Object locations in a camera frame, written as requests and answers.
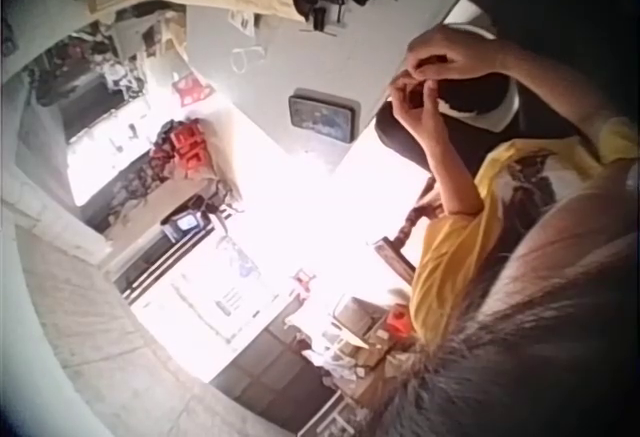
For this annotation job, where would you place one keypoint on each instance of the person's left hand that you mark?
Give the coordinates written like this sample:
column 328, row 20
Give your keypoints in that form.
column 417, row 122

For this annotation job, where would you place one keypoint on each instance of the person's right hand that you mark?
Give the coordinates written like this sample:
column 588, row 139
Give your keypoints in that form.
column 465, row 54

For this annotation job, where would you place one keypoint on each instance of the person's left fingers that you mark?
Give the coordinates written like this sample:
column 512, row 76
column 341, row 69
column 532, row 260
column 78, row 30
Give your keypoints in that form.
column 402, row 94

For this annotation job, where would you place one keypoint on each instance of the person's right fingers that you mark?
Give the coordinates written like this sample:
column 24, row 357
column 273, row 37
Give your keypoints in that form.
column 425, row 67

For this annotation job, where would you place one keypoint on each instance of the small dark brown object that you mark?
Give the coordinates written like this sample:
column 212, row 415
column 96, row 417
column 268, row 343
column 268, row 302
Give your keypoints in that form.
column 416, row 99

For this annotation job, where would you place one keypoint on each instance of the tablet in grey case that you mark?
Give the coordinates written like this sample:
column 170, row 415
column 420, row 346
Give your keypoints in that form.
column 322, row 118

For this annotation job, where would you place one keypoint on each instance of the dark wooden chair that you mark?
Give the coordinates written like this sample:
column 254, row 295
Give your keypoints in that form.
column 400, row 247

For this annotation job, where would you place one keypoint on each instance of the printed paper sheet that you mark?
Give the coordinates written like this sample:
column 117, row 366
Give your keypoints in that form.
column 243, row 20

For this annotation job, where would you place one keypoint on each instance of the red patterned box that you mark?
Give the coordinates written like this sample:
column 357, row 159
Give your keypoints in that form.
column 191, row 90

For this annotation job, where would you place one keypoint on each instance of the bag with red print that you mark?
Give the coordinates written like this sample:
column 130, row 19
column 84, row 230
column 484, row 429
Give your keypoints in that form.
column 186, row 149

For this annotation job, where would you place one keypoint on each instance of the small black monitor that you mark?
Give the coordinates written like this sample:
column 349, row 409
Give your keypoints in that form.
column 183, row 224

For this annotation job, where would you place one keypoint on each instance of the cluttered table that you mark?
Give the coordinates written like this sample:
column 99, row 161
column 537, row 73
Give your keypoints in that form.
column 345, row 352

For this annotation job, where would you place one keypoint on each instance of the cluttered shelf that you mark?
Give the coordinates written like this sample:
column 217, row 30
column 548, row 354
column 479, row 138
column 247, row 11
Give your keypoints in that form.
column 95, row 74

